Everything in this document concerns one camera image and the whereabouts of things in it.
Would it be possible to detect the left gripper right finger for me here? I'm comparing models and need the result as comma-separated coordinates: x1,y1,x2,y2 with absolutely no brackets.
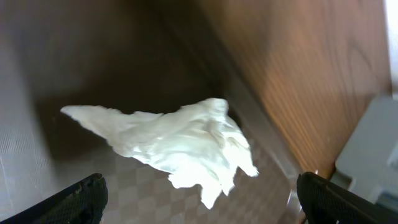
297,172,397,224

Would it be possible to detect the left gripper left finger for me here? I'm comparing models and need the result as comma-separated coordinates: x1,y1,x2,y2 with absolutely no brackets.
1,173,108,224

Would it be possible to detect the white tissue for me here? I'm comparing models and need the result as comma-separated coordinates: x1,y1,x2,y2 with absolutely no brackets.
61,98,259,209

